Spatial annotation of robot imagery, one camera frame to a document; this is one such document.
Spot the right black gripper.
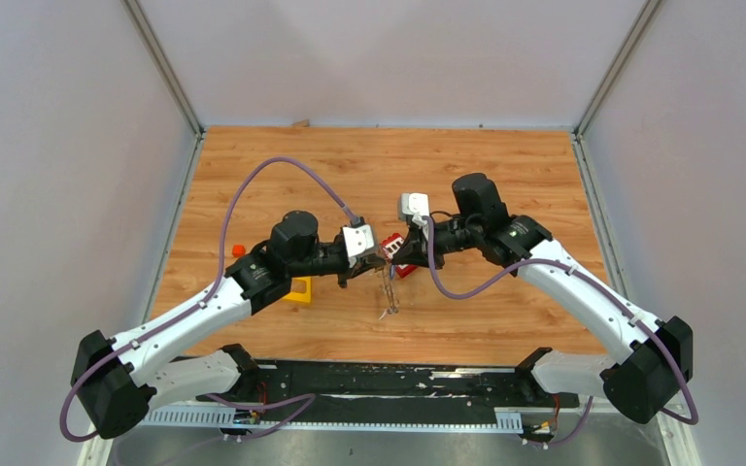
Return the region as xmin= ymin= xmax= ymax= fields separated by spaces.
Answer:
xmin=391 ymin=216 xmax=481 ymax=271

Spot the red window toy block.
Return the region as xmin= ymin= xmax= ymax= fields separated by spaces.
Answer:
xmin=381 ymin=233 xmax=418 ymax=279

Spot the grey metal keyring disc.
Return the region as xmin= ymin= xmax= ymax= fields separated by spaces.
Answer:
xmin=379 ymin=265 xmax=399 ymax=320

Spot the white slotted cable duct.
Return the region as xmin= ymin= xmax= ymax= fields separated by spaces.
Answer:
xmin=139 ymin=405 xmax=524 ymax=434

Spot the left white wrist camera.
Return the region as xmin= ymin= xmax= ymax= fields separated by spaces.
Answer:
xmin=341 ymin=224 xmax=378 ymax=268

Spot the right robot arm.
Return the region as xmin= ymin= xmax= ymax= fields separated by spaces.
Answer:
xmin=392 ymin=173 xmax=700 ymax=425

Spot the yellow triangular toy block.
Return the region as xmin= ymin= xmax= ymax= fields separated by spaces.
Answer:
xmin=282 ymin=277 xmax=313 ymax=304

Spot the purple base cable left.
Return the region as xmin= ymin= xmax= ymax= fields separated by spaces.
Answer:
xmin=208 ymin=390 xmax=319 ymax=445

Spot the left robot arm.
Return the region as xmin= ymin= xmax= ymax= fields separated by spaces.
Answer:
xmin=59 ymin=211 xmax=386 ymax=439

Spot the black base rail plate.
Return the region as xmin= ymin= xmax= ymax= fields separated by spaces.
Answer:
xmin=220 ymin=359 xmax=580 ymax=424

